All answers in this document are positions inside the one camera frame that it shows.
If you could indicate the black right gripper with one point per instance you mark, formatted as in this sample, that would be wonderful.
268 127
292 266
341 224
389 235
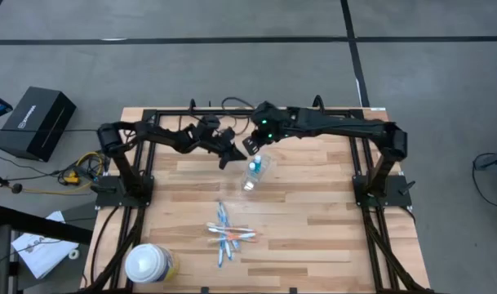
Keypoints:
272 122

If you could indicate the white tape roll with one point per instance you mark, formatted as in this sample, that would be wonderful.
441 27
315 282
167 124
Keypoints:
69 254

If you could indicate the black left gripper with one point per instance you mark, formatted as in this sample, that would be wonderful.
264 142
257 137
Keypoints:
215 141

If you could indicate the black table frame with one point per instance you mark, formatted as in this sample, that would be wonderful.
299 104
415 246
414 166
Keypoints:
313 112

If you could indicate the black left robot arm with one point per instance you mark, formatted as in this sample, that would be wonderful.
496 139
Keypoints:
158 132

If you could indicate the clear acrylic organizer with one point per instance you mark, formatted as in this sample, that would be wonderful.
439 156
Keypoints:
248 185

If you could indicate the white paper sheet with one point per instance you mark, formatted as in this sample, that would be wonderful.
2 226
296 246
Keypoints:
44 253

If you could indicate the black round plug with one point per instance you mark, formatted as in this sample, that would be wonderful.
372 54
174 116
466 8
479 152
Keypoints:
16 188

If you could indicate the black desk furniture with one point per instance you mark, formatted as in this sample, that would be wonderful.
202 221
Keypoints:
36 226

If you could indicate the black cardboard box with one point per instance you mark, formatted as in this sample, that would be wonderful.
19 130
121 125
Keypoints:
38 122

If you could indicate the wipes canister white lid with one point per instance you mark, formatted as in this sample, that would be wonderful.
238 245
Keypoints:
148 263

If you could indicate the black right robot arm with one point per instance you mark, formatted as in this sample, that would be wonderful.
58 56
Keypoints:
338 124

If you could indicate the teal bottle white cap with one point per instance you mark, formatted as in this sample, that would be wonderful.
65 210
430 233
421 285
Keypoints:
257 159

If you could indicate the blue toothbrush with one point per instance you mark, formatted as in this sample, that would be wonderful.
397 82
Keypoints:
236 245
229 251
220 255

